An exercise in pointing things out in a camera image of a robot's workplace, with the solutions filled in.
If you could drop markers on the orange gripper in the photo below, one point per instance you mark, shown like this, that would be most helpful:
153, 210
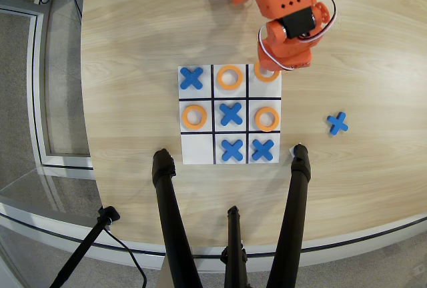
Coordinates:
267, 63

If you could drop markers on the blue foam cross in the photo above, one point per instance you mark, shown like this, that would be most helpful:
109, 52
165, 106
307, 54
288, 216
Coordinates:
337, 123
263, 150
232, 150
231, 114
191, 78

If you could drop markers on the small white tag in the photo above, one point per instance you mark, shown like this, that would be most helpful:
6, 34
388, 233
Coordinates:
291, 151

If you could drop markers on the white tic-tac-toe grid board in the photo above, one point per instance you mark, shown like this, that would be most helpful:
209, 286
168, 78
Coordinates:
197, 149

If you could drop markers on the short black tripod leg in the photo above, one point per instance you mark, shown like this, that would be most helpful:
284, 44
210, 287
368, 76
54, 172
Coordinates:
234, 234

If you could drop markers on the thin black stand pole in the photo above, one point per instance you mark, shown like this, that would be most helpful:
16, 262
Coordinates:
83, 248

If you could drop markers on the white glass panel frame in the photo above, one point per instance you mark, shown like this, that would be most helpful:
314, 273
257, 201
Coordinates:
33, 101

